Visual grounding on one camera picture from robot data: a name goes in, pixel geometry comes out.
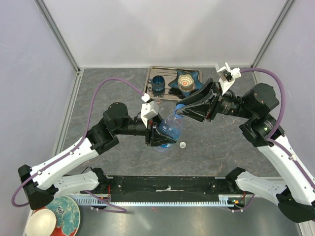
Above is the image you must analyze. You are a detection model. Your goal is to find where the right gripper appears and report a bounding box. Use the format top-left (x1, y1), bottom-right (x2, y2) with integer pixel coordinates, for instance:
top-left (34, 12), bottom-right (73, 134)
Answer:
top-left (176, 78), bottom-right (255, 124)

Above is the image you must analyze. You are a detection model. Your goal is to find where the blue tinted plastic bottle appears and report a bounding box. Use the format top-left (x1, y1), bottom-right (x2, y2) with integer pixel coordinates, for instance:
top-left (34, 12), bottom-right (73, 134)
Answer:
top-left (157, 112), bottom-right (184, 140)

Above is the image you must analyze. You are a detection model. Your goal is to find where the blue bottle cap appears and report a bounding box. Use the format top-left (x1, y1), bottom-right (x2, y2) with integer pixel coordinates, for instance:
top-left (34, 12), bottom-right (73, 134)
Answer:
top-left (174, 104), bottom-right (185, 117)

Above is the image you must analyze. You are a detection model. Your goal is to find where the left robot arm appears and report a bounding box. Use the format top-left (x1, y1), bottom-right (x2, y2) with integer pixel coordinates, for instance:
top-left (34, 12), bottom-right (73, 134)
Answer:
top-left (18, 102), bottom-right (176, 210)

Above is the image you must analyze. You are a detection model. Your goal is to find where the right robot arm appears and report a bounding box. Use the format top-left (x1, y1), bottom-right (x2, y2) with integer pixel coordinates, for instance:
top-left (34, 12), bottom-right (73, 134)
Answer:
top-left (176, 80), bottom-right (315, 223)

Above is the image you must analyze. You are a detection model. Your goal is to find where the patterned small bowl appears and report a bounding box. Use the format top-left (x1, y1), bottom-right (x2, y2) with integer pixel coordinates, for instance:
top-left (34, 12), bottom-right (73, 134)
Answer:
top-left (178, 74), bottom-right (194, 90)

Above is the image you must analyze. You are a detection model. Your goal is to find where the blue star-shaped plate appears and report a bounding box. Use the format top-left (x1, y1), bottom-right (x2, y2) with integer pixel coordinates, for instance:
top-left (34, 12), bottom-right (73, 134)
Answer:
top-left (168, 69), bottom-right (203, 97)

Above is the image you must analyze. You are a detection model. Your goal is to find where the metal tray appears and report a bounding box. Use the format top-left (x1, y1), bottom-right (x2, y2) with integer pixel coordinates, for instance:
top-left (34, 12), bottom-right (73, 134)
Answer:
top-left (143, 65), bottom-right (203, 102)

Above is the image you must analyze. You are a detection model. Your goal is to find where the blue ceramic cup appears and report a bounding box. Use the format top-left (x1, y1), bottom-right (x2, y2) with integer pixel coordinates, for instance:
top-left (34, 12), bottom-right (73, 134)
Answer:
top-left (148, 75), bottom-right (165, 93)

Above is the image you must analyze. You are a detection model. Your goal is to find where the red floral plate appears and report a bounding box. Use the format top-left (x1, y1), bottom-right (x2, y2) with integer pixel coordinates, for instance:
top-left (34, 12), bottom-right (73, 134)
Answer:
top-left (46, 196), bottom-right (81, 236)

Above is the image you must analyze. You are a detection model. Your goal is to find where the white bowl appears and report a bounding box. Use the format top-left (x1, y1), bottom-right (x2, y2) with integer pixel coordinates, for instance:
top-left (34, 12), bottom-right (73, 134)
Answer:
top-left (26, 209), bottom-right (57, 236)

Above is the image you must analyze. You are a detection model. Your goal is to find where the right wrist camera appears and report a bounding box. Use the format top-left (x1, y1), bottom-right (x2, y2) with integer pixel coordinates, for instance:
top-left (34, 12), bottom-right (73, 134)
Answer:
top-left (215, 62), bottom-right (241, 95)

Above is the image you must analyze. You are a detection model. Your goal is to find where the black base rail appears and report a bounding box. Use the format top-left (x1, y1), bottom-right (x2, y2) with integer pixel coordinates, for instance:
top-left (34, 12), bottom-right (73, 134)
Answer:
top-left (110, 176), bottom-right (232, 203)

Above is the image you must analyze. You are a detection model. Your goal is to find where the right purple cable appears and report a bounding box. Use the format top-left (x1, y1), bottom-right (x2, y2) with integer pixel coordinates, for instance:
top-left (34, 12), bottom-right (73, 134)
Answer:
top-left (238, 67), bottom-right (315, 173)

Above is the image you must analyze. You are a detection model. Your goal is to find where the purple cable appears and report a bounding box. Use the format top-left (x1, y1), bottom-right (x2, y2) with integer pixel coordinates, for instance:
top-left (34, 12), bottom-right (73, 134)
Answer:
top-left (11, 77), bottom-right (148, 213)
top-left (238, 67), bottom-right (315, 173)

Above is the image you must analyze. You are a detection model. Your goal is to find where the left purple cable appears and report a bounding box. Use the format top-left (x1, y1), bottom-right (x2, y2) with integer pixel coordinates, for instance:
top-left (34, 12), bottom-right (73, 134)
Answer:
top-left (11, 77), bottom-right (148, 213)

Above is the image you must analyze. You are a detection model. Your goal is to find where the white cable duct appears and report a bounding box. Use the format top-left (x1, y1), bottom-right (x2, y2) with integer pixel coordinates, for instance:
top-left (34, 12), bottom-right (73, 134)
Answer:
top-left (70, 194), bottom-right (246, 207)

